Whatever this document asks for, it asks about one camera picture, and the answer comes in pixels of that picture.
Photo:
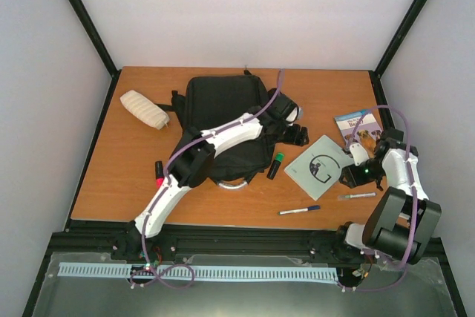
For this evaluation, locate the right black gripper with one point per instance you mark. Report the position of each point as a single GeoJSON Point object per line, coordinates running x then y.
{"type": "Point", "coordinates": [354, 178]}

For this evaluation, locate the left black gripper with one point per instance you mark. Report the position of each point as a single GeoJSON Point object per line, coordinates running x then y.
{"type": "Point", "coordinates": [294, 139]}

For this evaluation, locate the dog reader book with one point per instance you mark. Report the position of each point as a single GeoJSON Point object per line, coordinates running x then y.
{"type": "Point", "coordinates": [367, 134]}

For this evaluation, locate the grey square book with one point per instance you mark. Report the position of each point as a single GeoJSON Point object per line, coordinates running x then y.
{"type": "Point", "coordinates": [319, 167]}

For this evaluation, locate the black student backpack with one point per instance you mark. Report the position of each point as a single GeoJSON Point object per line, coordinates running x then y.
{"type": "Point", "coordinates": [211, 101]}

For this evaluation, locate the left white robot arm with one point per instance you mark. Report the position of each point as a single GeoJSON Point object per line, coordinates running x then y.
{"type": "Point", "coordinates": [192, 160]}

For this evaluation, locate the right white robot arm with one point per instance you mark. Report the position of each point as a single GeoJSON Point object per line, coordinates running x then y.
{"type": "Point", "coordinates": [404, 220]}

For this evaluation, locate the green cap black highlighter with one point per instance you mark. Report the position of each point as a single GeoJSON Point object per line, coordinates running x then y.
{"type": "Point", "coordinates": [276, 163]}

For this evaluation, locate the grey white pen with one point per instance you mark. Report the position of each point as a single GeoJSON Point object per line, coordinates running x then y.
{"type": "Point", "coordinates": [354, 196]}

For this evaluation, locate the blue cap white pen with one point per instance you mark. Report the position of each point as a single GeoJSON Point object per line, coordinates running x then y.
{"type": "Point", "coordinates": [301, 210]}

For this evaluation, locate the pink cap black highlighter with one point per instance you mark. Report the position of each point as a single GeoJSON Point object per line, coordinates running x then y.
{"type": "Point", "coordinates": [159, 173]}

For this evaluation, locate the cream knitted pencil case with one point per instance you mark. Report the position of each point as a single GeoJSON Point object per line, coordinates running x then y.
{"type": "Point", "coordinates": [144, 109]}

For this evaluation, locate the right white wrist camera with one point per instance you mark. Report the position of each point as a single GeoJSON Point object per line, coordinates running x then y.
{"type": "Point", "coordinates": [359, 153]}

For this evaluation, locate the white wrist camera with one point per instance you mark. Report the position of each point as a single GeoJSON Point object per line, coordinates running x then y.
{"type": "Point", "coordinates": [359, 153]}
{"type": "Point", "coordinates": [294, 115]}

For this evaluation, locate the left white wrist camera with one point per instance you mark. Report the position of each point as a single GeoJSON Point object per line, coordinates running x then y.
{"type": "Point", "coordinates": [294, 115]}

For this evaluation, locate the black aluminium frame rail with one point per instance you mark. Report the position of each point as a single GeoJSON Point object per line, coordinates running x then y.
{"type": "Point", "coordinates": [176, 242]}

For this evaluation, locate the light blue cable duct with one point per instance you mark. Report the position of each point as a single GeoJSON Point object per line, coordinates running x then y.
{"type": "Point", "coordinates": [324, 275]}

